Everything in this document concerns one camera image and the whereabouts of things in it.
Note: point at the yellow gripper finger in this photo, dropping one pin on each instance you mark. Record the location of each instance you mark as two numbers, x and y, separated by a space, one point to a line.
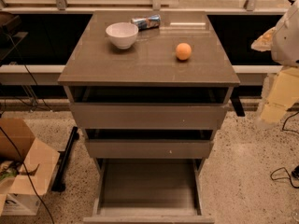
280 92
264 41

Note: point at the orange fruit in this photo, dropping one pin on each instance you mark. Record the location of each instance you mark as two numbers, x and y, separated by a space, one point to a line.
183 51

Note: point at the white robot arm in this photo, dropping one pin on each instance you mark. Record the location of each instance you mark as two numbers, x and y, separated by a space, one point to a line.
285 43

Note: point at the grey drawer cabinet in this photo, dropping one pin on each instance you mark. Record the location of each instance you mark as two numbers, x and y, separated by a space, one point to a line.
151 61

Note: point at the top grey drawer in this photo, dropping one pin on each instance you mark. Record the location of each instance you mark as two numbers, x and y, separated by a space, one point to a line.
148 108

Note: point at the open bottom grey drawer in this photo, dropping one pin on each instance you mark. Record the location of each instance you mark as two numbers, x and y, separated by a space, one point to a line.
149 191

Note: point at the middle grey drawer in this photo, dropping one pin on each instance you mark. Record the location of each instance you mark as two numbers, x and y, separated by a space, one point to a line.
149 144

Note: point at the crushed blue soda can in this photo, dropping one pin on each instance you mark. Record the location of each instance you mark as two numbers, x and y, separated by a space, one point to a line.
146 23

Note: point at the white ceramic bowl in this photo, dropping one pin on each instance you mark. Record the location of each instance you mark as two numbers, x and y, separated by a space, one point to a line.
122 34

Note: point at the black floor bar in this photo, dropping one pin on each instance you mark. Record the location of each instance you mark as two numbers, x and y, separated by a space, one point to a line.
58 183

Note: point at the brown cardboard box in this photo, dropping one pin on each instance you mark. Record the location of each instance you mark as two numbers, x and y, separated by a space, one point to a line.
18 143

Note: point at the white box with print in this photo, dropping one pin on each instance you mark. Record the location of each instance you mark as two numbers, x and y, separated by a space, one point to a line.
18 205

